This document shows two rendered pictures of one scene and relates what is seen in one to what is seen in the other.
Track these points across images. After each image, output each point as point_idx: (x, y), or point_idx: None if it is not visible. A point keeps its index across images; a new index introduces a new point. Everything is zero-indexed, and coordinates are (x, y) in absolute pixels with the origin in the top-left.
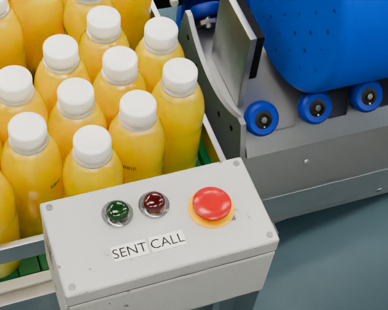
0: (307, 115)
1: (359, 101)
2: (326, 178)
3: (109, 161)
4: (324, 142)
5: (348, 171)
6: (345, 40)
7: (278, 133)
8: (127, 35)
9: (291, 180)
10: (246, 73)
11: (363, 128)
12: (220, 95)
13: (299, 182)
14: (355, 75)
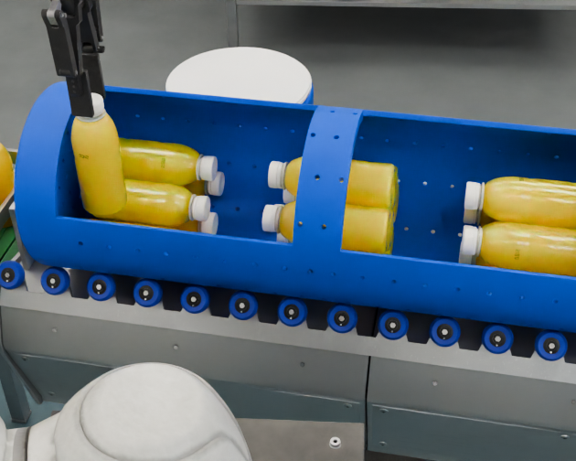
0: (43, 284)
1: (90, 287)
2: (75, 353)
3: None
4: (70, 318)
5: (96, 355)
6: (16, 212)
7: (27, 294)
8: None
9: (44, 343)
10: (17, 239)
11: (101, 316)
12: (16, 256)
13: (51, 348)
14: (44, 250)
